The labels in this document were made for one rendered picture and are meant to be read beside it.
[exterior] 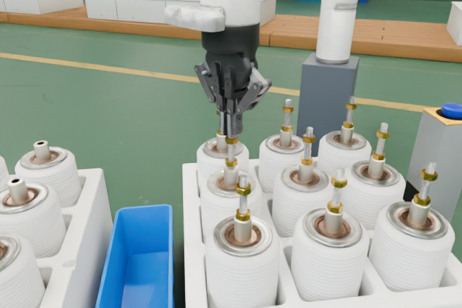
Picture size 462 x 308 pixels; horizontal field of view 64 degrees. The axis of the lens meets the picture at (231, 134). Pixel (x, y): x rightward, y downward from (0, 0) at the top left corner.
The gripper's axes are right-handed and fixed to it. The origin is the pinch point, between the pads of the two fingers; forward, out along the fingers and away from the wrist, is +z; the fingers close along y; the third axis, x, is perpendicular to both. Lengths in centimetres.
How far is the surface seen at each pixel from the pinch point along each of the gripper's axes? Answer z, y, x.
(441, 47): 28, 32, -203
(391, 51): 32, 56, -192
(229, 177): 8.4, -0.6, 0.9
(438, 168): 13.2, -20.2, -32.7
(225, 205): 11.1, -2.7, 3.8
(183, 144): 35, 55, -32
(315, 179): 10.5, -8.6, -10.3
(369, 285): 18.2, -22.1, -4.1
